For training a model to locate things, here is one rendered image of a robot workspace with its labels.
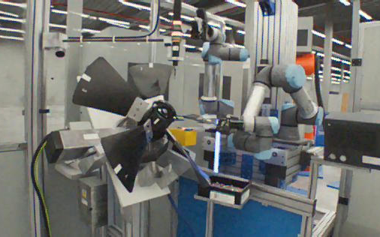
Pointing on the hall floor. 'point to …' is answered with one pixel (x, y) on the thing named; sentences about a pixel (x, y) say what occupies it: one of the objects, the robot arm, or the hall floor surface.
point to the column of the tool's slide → (34, 122)
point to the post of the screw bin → (209, 220)
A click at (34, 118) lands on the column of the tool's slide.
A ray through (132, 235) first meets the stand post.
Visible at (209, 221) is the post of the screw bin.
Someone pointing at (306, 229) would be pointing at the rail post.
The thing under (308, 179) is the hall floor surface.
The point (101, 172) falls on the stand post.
